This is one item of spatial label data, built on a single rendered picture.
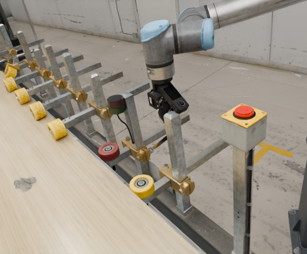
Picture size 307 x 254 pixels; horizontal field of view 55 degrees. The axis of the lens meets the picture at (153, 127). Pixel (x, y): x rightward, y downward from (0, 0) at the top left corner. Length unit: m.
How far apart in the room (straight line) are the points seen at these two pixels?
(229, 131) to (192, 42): 0.34
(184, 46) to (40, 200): 0.68
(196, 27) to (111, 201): 0.58
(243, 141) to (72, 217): 0.57
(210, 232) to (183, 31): 0.66
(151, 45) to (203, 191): 1.46
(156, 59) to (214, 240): 0.61
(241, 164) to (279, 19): 3.06
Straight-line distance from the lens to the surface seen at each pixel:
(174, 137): 0.91
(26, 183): 1.15
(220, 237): 1.08
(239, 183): 0.78
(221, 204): 2.11
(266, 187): 2.24
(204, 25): 0.92
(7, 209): 1.11
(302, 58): 3.72
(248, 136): 0.65
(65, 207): 1.01
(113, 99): 1.05
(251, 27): 3.88
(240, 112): 0.66
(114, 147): 1.17
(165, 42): 0.91
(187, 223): 1.12
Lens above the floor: 1.58
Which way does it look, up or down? 33 degrees down
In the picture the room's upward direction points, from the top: 10 degrees counter-clockwise
